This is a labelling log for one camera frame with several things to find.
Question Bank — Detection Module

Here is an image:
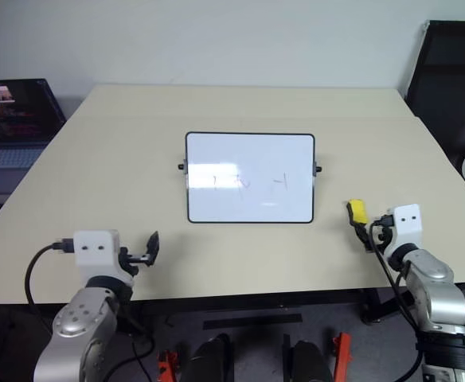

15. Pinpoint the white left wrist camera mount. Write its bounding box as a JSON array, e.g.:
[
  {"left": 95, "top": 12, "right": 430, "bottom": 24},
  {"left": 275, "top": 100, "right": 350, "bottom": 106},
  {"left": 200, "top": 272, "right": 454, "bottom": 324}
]
[{"left": 73, "top": 228, "right": 122, "bottom": 284}]

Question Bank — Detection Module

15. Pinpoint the small black-framed whiteboard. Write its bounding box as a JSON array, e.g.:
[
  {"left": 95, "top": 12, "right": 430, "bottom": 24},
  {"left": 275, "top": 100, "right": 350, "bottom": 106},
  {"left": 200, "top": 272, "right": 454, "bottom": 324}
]
[{"left": 178, "top": 131, "right": 323, "bottom": 224}]

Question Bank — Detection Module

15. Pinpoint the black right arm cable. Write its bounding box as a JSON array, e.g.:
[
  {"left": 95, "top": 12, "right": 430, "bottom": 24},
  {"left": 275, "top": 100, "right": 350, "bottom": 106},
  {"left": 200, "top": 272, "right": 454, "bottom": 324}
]
[{"left": 369, "top": 214, "right": 423, "bottom": 382}]

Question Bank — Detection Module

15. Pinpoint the dark rounded shape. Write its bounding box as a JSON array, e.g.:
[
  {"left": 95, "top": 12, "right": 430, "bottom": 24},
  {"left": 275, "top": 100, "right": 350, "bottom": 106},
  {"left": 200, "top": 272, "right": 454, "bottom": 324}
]
[
  {"left": 288, "top": 339, "right": 334, "bottom": 382},
  {"left": 179, "top": 333, "right": 234, "bottom": 382}
]

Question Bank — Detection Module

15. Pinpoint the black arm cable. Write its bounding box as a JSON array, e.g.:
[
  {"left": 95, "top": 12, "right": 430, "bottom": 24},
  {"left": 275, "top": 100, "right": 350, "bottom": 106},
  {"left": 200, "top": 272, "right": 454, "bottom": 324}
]
[
  {"left": 24, "top": 237, "right": 156, "bottom": 382},
  {"left": 369, "top": 214, "right": 423, "bottom": 382}
]

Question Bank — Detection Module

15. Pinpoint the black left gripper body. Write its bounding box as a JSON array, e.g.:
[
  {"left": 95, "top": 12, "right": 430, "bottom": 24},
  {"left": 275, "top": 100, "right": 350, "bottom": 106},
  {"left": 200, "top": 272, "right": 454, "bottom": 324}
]
[{"left": 119, "top": 246, "right": 156, "bottom": 278}]

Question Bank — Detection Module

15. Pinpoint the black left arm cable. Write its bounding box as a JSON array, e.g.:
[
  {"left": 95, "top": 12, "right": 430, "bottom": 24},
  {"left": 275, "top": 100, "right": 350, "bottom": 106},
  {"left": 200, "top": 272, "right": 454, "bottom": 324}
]
[{"left": 24, "top": 237, "right": 156, "bottom": 382}]

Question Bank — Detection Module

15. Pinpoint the orange-red bracket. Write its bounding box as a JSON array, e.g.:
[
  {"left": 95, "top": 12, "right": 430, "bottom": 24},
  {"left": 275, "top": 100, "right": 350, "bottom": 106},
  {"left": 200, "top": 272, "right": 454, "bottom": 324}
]
[
  {"left": 156, "top": 345, "right": 187, "bottom": 382},
  {"left": 330, "top": 332, "right": 353, "bottom": 382}
]

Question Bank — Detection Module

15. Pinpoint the yellow whiteboard eraser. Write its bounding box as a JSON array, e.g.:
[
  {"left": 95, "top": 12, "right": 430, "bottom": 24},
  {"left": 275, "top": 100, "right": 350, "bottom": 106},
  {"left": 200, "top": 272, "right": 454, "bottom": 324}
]
[{"left": 347, "top": 198, "right": 368, "bottom": 224}]

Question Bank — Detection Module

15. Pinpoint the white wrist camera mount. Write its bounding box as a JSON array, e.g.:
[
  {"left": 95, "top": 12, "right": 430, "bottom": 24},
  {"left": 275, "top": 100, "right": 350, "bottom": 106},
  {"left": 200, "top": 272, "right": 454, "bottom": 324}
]
[
  {"left": 73, "top": 228, "right": 122, "bottom": 284},
  {"left": 389, "top": 203, "right": 423, "bottom": 244}
]

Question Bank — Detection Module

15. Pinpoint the black table leg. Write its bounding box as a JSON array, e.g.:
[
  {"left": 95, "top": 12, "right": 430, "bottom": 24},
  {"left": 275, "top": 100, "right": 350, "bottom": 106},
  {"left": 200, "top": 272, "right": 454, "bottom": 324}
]
[{"left": 358, "top": 286, "right": 385, "bottom": 324}]

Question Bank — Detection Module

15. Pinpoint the black office chair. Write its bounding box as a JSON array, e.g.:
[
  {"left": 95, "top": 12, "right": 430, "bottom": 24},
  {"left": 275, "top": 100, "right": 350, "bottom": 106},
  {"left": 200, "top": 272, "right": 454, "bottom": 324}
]
[{"left": 404, "top": 19, "right": 465, "bottom": 162}]

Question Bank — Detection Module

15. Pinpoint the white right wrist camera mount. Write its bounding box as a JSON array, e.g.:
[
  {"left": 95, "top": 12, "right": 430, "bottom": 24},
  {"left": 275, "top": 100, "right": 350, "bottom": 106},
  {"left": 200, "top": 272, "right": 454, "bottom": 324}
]
[{"left": 389, "top": 203, "right": 423, "bottom": 244}]

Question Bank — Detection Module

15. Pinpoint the black floor strip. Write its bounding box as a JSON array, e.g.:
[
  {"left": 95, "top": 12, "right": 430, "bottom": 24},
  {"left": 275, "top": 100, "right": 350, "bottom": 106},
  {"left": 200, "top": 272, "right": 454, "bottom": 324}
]
[{"left": 202, "top": 314, "right": 303, "bottom": 331}]

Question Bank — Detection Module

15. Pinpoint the open laptop computer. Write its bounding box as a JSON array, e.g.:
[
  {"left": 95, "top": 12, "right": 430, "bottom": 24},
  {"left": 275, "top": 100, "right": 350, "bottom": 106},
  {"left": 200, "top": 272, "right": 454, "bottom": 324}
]
[{"left": 0, "top": 78, "right": 67, "bottom": 196}]

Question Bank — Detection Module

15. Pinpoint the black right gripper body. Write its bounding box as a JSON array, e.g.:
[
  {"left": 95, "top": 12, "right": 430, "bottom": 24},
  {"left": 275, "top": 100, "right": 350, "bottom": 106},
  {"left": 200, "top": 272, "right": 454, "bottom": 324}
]
[{"left": 371, "top": 214, "right": 395, "bottom": 253}]

